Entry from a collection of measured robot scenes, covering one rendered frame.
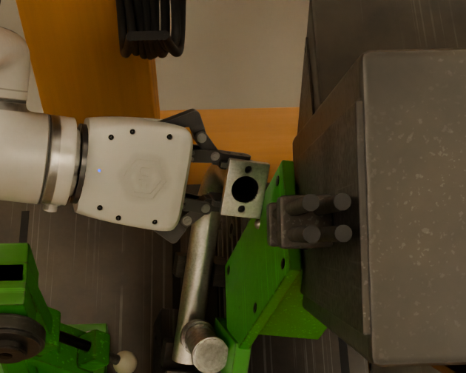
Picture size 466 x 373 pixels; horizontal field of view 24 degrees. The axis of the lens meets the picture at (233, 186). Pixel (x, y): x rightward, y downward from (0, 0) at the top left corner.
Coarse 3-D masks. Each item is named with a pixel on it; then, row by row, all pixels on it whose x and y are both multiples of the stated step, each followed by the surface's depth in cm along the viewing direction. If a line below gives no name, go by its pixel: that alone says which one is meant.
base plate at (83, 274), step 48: (192, 192) 141; (0, 240) 137; (48, 240) 137; (96, 240) 137; (144, 240) 137; (48, 288) 134; (96, 288) 134; (144, 288) 134; (144, 336) 130; (336, 336) 130
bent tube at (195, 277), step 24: (216, 168) 109; (240, 168) 102; (264, 168) 103; (240, 192) 107; (264, 192) 103; (216, 216) 117; (240, 216) 103; (192, 240) 117; (216, 240) 118; (192, 264) 117; (192, 288) 118; (192, 312) 118
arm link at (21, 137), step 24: (0, 120) 95; (24, 120) 96; (48, 120) 97; (0, 144) 94; (24, 144) 95; (48, 144) 96; (0, 168) 95; (24, 168) 95; (0, 192) 96; (24, 192) 97
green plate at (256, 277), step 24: (288, 168) 99; (288, 192) 97; (264, 216) 103; (240, 240) 110; (264, 240) 102; (240, 264) 109; (264, 264) 101; (288, 264) 93; (240, 288) 108; (264, 288) 100; (288, 288) 96; (240, 312) 107; (264, 312) 100; (288, 312) 103; (240, 336) 106; (288, 336) 107; (312, 336) 108
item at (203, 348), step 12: (192, 324) 114; (204, 324) 115; (180, 336) 115; (192, 336) 112; (204, 336) 110; (216, 336) 114; (192, 348) 109; (204, 348) 108; (216, 348) 109; (192, 360) 109; (204, 360) 108; (216, 360) 109; (204, 372) 109
